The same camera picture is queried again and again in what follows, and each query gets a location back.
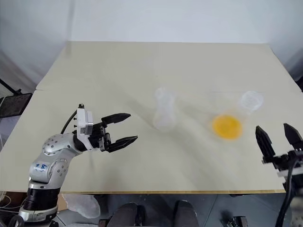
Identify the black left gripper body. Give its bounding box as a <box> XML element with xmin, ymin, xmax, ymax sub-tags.
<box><xmin>88</xmin><ymin>119</ymin><xmax>112</xmax><ymax>153</ymax></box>

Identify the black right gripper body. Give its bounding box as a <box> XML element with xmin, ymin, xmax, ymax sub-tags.
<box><xmin>261</xmin><ymin>148</ymin><xmax>303</xmax><ymax>171</ymax></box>

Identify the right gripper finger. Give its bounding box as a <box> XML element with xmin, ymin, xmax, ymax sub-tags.
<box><xmin>283</xmin><ymin>122</ymin><xmax>303</xmax><ymax>151</ymax></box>
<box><xmin>255</xmin><ymin>125</ymin><xmax>276</xmax><ymax>157</ymax></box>

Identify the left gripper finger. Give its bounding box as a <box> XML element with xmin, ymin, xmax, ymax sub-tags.
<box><xmin>101</xmin><ymin>113</ymin><xmax>132</xmax><ymax>125</ymax></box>
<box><xmin>107</xmin><ymin>135</ymin><xmax>139</xmax><ymax>153</ymax></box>

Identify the clear cup of orange liquid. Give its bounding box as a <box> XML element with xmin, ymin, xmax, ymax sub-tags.
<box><xmin>207</xmin><ymin>106</ymin><xmax>245</xmax><ymax>142</ymax></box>

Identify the clear plastic bottle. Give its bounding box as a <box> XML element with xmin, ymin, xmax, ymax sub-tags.
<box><xmin>152</xmin><ymin>87</ymin><xmax>178</xmax><ymax>132</ymax></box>

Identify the white plastic bag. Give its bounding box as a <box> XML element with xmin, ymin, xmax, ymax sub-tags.
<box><xmin>64</xmin><ymin>193</ymin><xmax>100</xmax><ymax>219</ymax></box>

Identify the dark rounded shape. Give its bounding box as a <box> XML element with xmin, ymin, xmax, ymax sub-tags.
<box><xmin>173</xmin><ymin>200</ymin><xmax>200</xmax><ymax>227</ymax></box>
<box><xmin>110</xmin><ymin>202</ymin><xmax>145</xmax><ymax>227</ymax></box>

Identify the black device under table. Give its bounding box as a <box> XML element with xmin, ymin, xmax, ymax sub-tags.
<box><xmin>221</xmin><ymin>210</ymin><xmax>250</xmax><ymax>227</ymax></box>

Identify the black metal stand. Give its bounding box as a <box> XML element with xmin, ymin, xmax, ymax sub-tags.
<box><xmin>0</xmin><ymin>77</ymin><xmax>33</xmax><ymax>119</ymax></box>

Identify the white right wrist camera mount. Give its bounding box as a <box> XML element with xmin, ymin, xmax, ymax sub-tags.
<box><xmin>261</xmin><ymin>152</ymin><xmax>303</xmax><ymax>183</ymax></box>

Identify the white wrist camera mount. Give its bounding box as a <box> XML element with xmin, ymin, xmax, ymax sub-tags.
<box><xmin>261</xmin><ymin>152</ymin><xmax>303</xmax><ymax>183</ymax></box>
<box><xmin>74</xmin><ymin>103</ymin><xmax>96</xmax><ymax>151</ymax></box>

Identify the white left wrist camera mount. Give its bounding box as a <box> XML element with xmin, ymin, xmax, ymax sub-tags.
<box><xmin>74</xmin><ymin>103</ymin><xmax>96</xmax><ymax>151</ymax></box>

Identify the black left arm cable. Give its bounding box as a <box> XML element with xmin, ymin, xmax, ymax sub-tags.
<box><xmin>60</xmin><ymin>110</ymin><xmax>79</xmax><ymax>134</ymax></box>

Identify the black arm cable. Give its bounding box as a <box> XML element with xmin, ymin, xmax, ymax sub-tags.
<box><xmin>60</xmin><ymin>110</ymin><xmax>79</xmax><ymax>134</ymax></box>
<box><xmin>275</xmin><ymin>158</ymin><xmax>300</xmax><ymax>227</ymax></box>

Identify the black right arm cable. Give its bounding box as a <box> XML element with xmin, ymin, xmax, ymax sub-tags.
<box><xmin>275</xmin><ymin>158</ymin><xmax>300</xmax><ymax>227</ymax></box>

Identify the white thin cable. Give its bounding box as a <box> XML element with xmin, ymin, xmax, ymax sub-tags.
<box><xmin>0</xmin><ymin>191</ymin><xmax>27</xmax><ymax>211</ymax></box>

